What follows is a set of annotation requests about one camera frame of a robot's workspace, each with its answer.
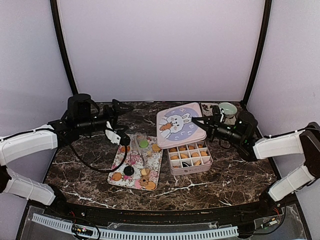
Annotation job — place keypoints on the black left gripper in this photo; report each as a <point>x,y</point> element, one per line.
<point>113,117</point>

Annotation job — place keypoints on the round biscuit tray top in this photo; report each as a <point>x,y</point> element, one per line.
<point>155,147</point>

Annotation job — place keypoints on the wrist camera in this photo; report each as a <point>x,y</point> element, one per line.
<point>117,134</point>
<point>217,112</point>

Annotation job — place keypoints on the black chocolate sandwich cookie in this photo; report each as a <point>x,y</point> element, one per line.
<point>128,170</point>

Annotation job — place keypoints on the metal tongs white handle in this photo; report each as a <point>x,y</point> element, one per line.
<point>138,149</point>

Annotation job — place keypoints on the pink round cookie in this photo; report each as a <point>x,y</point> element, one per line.
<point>137,184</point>

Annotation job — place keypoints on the compartment cookie box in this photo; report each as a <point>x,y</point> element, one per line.
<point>189,158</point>

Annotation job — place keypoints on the white cable duct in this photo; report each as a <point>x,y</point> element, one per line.
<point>121,231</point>

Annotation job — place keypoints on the green round cookie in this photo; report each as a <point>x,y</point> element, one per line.
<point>143,144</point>

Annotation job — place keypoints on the brown flower cookie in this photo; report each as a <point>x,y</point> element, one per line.
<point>144,180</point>

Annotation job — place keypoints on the floral cookie tray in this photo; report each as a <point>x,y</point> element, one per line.
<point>152,169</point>

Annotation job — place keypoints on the orange chip cookie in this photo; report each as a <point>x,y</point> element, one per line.
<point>123,149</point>

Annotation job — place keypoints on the clear box lid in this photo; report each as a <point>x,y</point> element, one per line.
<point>174,126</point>

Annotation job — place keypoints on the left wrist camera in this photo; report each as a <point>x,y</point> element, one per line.
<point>117,134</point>

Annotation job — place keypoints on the green ceramic bowl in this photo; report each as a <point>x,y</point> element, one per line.
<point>228,109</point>

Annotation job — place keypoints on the black frame post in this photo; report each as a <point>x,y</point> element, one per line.
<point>258,53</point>
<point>62,46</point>

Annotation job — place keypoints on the left black frame post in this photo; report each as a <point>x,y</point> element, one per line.
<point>62,46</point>

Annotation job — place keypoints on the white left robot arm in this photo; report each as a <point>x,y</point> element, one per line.
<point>82,117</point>

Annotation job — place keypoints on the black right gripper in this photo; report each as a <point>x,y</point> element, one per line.
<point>209,126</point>

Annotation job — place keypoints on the floral square coaster plate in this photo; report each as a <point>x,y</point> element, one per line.
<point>206,108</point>

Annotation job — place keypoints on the right black frame post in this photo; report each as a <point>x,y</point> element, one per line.
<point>258,53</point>

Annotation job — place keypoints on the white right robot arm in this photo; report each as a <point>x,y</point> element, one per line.
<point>304,141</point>

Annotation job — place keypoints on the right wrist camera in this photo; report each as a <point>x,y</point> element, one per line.
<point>217,112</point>

